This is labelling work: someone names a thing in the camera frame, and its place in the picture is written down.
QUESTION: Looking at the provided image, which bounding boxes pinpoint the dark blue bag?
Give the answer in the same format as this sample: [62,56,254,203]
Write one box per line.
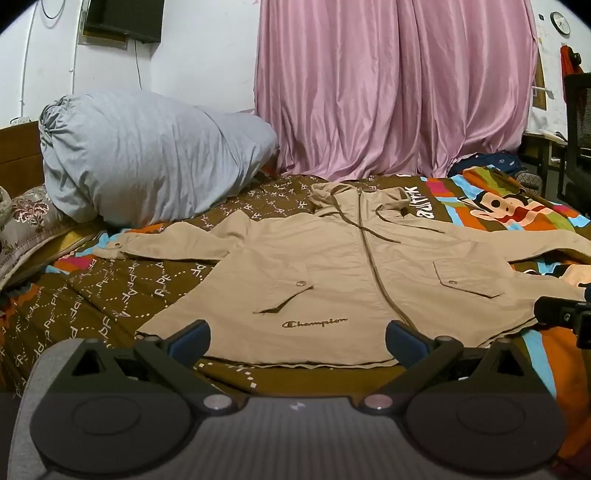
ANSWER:
[450,151,525,177]

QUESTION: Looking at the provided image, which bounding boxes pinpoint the pink curtain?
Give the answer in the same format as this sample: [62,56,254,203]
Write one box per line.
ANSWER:
[253,0,541,184]

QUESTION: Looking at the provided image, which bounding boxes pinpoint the wooden desk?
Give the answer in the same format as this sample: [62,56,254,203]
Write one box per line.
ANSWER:
[521,129,570,191]

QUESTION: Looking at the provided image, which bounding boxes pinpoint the floral patterned pillow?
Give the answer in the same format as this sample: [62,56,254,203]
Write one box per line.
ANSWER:
[0,185,101,292]

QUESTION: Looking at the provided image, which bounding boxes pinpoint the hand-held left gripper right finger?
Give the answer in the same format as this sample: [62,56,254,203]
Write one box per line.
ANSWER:
[362,319,528,414]

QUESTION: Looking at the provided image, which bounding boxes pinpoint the black wall television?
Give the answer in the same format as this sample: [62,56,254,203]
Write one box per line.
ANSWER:
[82,0,165,45]

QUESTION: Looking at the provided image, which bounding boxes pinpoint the black office chair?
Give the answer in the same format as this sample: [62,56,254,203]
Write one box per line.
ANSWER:
[556,72,591,219]

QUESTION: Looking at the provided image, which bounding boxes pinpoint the colourful printed blanket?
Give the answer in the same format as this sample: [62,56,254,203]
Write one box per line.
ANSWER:
[0,167,591,464]

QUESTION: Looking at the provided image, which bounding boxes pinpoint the brown wooden headboard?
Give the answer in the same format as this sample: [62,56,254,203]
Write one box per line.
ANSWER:
[0,121,48,200]

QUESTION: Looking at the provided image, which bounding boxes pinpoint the grey checkered bag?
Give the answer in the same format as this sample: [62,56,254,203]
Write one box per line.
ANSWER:
[512,171,546,195]

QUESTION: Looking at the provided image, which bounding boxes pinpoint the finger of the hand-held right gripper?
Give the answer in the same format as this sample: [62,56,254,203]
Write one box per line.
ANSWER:
[534,295,578,330]

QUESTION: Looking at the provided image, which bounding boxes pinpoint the red hanging cloth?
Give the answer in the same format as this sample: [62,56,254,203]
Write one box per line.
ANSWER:
[560,43,583,89]

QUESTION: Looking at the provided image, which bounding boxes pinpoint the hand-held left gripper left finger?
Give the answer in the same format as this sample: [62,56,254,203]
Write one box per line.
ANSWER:
[69,319,238,414]

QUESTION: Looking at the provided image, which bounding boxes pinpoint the grey rolled duvet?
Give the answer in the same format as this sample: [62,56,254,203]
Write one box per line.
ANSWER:
[38,90,280,228]

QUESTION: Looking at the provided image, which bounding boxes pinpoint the beige hooded zip jacket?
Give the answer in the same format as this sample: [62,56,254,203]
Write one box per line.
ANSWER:
[95,181,591,370]

